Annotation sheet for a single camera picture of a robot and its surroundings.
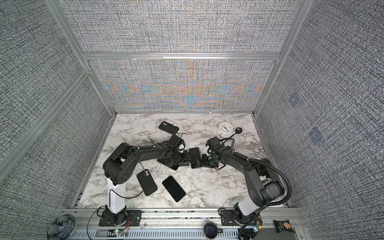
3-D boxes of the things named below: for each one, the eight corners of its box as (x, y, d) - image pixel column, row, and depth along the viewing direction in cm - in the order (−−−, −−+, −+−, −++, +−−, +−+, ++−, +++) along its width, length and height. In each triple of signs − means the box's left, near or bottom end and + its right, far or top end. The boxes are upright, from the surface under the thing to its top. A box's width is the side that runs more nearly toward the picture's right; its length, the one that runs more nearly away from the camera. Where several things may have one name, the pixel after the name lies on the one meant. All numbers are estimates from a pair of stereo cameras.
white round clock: (217, 137, 107) (218, 133, 103) (216, 126, 113) (217, 122, 110) (233, 137, 107) (234, 133, 103) (230, 126, 113) (231, 122, 110)
